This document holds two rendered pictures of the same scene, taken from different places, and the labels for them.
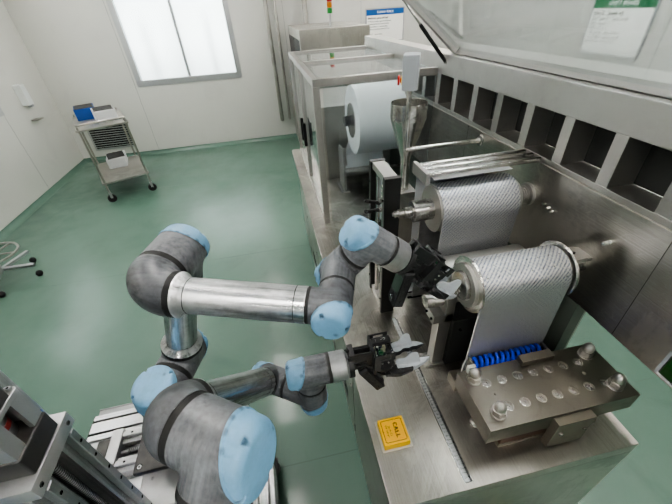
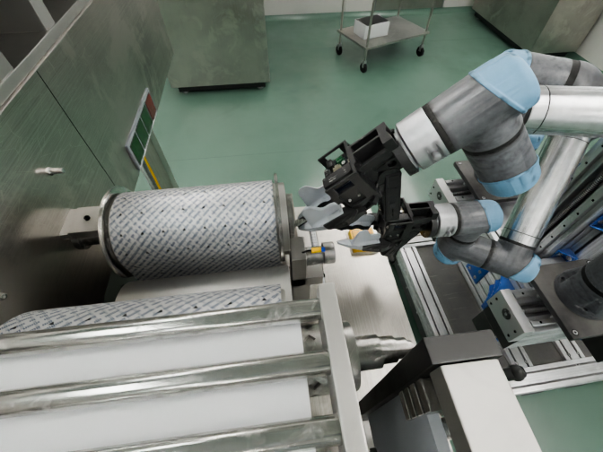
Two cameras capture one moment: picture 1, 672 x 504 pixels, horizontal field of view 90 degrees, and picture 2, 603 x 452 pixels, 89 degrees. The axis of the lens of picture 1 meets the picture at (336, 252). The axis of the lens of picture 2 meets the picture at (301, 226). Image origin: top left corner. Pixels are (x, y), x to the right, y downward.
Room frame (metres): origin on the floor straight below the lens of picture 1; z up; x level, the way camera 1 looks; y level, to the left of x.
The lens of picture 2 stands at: (0.95, -0.28, 1.65)
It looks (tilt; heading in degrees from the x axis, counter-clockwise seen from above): 53 degrees down; 182
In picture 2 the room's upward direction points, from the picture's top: straight up
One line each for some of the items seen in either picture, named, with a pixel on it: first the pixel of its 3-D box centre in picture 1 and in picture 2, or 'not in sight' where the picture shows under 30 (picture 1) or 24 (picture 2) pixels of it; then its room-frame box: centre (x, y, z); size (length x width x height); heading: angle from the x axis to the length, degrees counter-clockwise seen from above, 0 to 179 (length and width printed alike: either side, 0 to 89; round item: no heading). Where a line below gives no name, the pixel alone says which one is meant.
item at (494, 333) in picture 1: (510, 333); not in sight; (0.58, -0.46, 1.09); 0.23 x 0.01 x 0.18; 99
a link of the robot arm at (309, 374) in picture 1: (308, 372); (470, 218); (0.50, 0.09, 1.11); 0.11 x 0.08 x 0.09; 99
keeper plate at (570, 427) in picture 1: (568, 429); not in sight; (0.38, -0.54, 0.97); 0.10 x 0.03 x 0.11; 99
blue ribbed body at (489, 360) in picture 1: (507, 355); not in sight; (0.56, -0.46, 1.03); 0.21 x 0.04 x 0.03; 99
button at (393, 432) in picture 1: (393, 432); (362, 239); (0.43, -0.12, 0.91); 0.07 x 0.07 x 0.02; 9
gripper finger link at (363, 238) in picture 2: (405, 341); (360, 238); (0.57, -0.17, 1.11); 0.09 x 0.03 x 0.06; 108
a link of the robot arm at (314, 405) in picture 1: (307, 391); (460, 245); (0.51, 0.10, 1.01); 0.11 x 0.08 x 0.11; 65
